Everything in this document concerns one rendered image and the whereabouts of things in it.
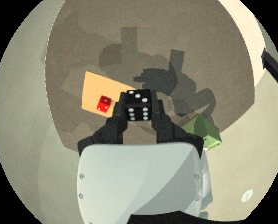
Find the tan flat mat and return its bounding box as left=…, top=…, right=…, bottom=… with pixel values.
left=82, top=71, right=137, bottom=117

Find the red die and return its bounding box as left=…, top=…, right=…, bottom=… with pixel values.
left=96, top=95, right=111, bottom=113

